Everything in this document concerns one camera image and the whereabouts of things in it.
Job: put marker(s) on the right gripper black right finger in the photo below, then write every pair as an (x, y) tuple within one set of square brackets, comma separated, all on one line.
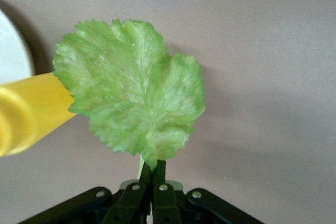
[(165, 203)]

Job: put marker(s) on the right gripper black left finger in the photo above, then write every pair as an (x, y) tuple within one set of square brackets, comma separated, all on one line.
[(131, 203)]

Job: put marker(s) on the green lettuce leaf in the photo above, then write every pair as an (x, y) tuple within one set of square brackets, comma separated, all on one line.
[(126, 90)]

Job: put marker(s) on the yellow squeeze bottle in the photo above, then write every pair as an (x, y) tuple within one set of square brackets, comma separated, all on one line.
[(31, 111)]

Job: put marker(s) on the beige plate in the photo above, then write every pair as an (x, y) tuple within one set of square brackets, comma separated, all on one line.
[(13, 51)]

